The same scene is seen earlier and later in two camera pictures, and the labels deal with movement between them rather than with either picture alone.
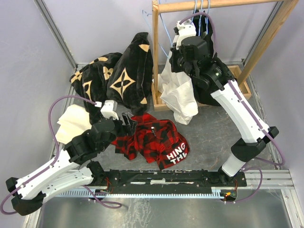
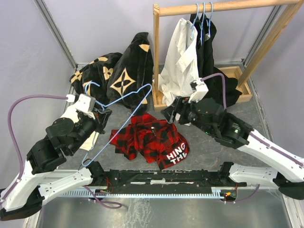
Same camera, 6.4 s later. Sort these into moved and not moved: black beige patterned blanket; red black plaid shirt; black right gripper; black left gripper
Moved: black left gripper; black right gripper
Not moved: red black plaid shirt; black beige patterned blanket
